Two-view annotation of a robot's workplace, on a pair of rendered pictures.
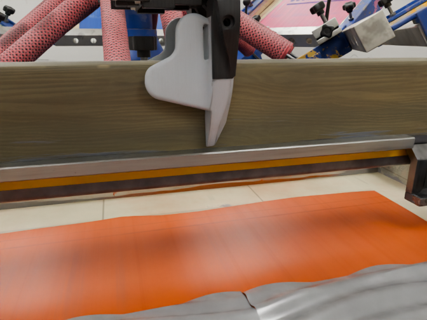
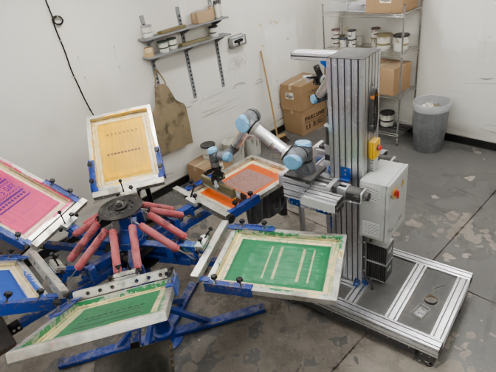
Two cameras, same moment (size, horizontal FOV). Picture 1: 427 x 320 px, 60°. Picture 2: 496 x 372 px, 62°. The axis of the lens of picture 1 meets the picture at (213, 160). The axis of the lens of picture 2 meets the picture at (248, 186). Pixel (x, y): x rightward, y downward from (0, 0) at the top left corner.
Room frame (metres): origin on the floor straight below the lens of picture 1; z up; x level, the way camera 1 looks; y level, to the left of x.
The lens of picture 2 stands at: (1.23, 2.73, 2.71)
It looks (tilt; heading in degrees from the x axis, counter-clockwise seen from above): 30 degrees down; 246
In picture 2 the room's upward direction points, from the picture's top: 9 degrees counter-clockwise
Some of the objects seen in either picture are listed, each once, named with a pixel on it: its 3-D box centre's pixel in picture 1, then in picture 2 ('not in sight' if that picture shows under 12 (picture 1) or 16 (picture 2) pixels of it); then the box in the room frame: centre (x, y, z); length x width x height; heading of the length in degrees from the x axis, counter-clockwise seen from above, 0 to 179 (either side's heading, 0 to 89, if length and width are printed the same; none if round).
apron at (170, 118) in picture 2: not in sight; (167, 111); (0.02, -2.09, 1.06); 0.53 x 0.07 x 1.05; 15
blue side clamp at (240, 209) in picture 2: not in sight; (243, 206); (0.21, 0.27, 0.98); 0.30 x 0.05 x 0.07; 15
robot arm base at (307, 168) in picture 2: not in sight; (304, 164); (-0.19, 0.55, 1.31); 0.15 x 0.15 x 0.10
